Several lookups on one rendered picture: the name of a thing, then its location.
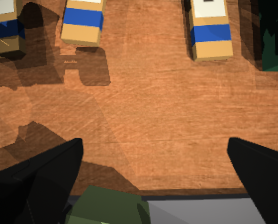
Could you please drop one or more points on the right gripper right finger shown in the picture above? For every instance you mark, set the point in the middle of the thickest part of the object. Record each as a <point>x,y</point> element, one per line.
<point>257,169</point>

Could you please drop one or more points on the tan cardboard box with white label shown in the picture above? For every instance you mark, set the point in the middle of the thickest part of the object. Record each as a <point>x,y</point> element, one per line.
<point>12,32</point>

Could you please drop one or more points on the white welding electrode pack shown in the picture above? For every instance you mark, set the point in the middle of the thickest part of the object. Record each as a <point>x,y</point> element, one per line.
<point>210,30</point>
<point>83,22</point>

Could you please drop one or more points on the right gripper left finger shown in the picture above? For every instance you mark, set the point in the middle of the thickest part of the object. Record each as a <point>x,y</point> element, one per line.
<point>35,191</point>

